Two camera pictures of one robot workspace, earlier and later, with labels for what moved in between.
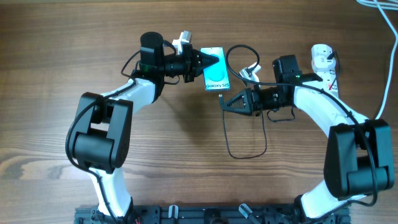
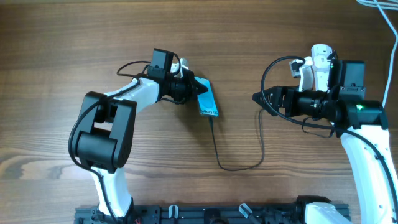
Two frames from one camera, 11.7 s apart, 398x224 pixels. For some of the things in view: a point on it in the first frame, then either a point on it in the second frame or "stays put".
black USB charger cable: (333, 55) to (260, 162)
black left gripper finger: (201, 60) to (197, 89)
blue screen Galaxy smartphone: (215, 74) to (208, 102)
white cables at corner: (388, 4) stays put
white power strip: (326, 68) stays put
